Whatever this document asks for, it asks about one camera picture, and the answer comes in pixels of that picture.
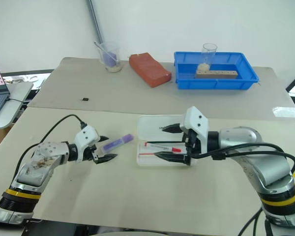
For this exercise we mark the translucent white pencil case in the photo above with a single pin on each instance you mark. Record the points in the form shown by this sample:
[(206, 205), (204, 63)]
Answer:
[(152, 127)]

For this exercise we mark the glass stirring rod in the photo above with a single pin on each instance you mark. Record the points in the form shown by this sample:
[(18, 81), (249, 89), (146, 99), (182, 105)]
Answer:
[(105, 52)]

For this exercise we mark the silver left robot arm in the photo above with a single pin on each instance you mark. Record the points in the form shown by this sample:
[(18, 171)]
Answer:
[(37, 159)]

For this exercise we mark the white marker with red cap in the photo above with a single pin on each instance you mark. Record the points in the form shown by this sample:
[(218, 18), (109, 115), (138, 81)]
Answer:
[(163, 147)]

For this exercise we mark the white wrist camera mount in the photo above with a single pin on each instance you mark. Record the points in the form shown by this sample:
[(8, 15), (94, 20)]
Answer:
[(196, 123), (86, 135)]

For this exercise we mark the purple marker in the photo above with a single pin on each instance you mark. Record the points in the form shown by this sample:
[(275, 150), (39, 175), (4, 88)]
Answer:
[(118, 143)]

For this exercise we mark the thin black pen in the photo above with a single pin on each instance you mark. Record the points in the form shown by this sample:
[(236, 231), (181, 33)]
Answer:
[(162, 142)]

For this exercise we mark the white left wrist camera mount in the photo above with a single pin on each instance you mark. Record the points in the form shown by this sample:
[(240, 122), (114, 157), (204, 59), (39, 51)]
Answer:
[(86, 135)]

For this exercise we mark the grey side table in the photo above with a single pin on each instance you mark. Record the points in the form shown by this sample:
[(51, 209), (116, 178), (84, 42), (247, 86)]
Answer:
[(17, 98)]

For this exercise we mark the small black clip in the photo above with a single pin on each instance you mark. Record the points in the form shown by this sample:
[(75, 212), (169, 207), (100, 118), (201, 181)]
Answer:
[(85, 99)]

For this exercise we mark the thin red pen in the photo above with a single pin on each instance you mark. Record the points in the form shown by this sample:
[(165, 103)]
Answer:
[(146, 154)]

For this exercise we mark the corrugated metal conduit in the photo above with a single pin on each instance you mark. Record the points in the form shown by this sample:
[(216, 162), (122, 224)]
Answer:
[(96, 20)]

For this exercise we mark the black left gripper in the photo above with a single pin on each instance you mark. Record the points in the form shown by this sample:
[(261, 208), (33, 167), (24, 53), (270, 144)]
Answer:
[(91, 153)]

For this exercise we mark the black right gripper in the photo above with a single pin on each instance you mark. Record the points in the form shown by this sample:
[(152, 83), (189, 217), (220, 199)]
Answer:
[(193, 147)]

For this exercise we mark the blue plastic bin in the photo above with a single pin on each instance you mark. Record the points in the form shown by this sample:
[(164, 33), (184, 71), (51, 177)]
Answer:
[(186, 81)]

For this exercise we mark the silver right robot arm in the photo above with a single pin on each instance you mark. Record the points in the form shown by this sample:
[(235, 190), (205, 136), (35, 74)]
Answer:
[(263, 157)]

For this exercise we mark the red brick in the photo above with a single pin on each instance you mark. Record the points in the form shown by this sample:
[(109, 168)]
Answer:
[(150, 70)]

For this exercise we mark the glass beaker with stirrer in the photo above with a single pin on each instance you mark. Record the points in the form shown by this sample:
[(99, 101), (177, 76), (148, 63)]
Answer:
[(110, 59)]

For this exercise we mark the wooden block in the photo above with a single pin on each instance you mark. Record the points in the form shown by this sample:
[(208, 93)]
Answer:
[(218, 74)]

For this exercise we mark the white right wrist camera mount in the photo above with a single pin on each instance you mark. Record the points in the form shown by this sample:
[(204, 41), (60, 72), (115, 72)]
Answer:
[(196, 123)]

